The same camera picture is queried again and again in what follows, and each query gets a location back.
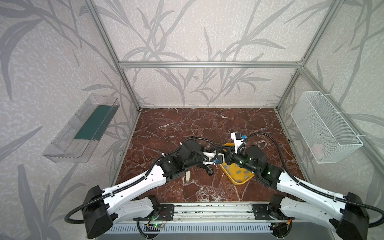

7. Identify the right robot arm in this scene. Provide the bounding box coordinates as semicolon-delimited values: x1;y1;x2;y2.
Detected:
226;132;372;240

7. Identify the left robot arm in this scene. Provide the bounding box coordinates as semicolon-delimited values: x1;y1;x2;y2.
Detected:
81;139;225;239

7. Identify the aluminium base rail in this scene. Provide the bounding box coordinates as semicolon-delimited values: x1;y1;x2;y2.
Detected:
107;199;333;238

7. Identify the green circuit board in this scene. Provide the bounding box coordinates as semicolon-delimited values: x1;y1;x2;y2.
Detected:
145;222;166;232

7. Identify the yellow plastic tray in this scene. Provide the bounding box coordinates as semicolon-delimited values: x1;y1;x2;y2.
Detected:
219;142;256;186

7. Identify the clear plastic wall shelf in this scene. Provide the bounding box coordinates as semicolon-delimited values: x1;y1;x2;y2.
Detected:
42;94;120;163

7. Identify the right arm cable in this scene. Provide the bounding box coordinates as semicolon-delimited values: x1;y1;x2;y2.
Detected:
244;131;384;229

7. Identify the white wire basket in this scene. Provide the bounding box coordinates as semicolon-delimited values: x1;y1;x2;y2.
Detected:
291;91;364;164

